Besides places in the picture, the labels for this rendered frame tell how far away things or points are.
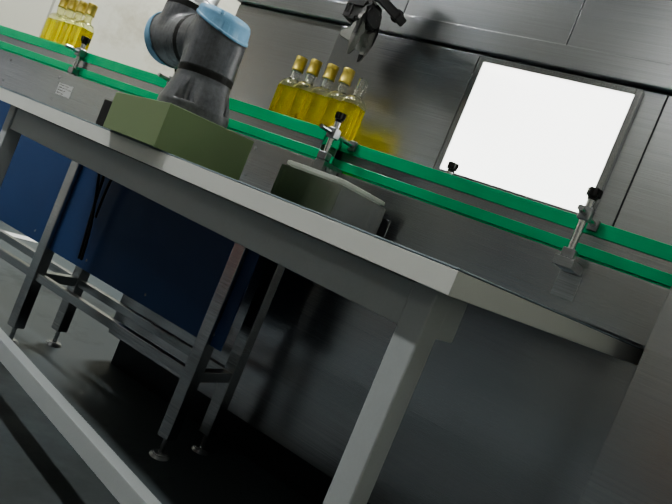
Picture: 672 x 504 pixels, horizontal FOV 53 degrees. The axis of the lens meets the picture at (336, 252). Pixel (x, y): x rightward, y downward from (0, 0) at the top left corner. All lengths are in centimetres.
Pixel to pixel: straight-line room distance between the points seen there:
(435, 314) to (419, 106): 113
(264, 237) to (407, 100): 96
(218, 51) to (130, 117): 22
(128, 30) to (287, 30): 280
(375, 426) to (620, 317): 73
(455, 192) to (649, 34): 61
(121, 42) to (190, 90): 360
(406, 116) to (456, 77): 17
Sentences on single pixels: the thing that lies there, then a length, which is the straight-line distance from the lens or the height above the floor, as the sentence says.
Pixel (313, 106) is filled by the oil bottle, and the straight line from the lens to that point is 190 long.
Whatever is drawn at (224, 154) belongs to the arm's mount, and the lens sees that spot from 137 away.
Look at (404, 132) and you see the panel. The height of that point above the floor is 106.
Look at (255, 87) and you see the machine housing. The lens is 229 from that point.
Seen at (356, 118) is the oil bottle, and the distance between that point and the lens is 184.
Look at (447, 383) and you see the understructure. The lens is 178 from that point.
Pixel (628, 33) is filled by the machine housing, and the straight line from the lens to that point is 188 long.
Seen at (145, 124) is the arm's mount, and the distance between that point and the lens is 133.
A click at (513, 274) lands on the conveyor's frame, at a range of 153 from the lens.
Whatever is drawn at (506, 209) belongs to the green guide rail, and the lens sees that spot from 158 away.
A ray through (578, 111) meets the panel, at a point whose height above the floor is 123.
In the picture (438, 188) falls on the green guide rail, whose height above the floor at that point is 92.
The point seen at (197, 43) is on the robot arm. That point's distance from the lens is 142.
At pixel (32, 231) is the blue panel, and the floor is 35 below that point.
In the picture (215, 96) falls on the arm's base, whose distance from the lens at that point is 139.
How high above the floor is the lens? 74
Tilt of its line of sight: 2 degrees down
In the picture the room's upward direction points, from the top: 22 degrees clockwise
